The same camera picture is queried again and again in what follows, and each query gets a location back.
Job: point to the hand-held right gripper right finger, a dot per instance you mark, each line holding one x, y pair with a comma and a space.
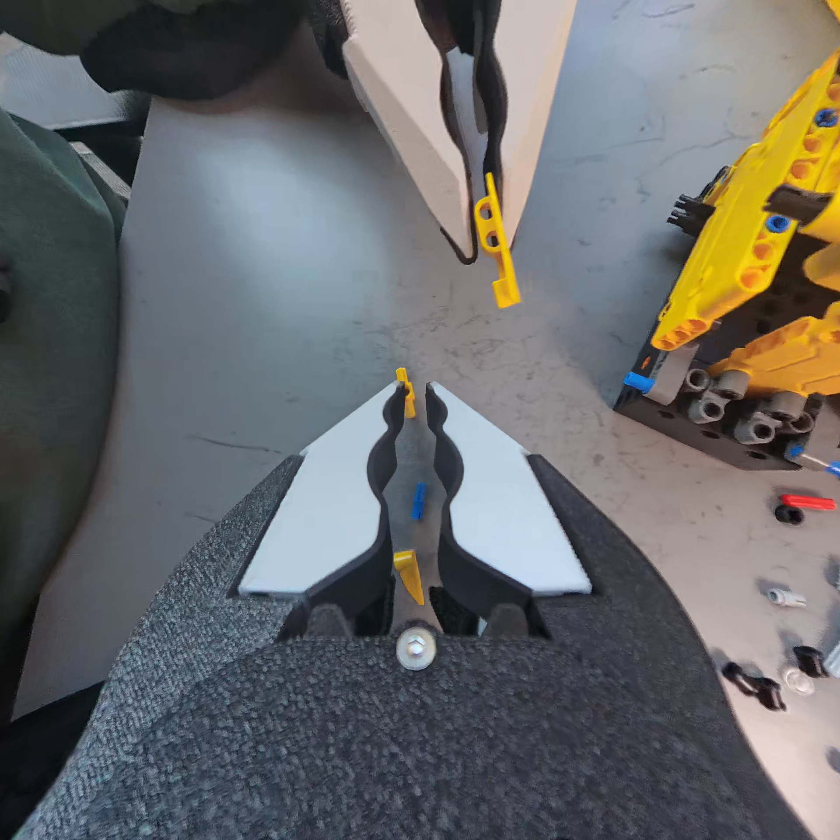
512, 525

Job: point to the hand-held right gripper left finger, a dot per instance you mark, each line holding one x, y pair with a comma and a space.
315, 525

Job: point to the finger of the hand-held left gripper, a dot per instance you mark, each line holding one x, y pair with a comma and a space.
400, 98
531, 79

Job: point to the blue lego pin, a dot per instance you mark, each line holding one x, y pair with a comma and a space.
418, 502

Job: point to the yellow thin lego liftarm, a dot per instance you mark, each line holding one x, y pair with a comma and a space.
492, 229

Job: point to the yellow lego angle connector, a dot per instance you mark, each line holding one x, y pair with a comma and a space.
408, 394

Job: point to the yellow lego robot model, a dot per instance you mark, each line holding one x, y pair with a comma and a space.
741, 249

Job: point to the pile of small lego pins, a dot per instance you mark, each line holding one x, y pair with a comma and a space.
787, 656

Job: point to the person's left forearm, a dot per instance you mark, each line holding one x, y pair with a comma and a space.
65, 19

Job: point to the yellow lego wedge piece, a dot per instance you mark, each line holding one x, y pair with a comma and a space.
410, 577

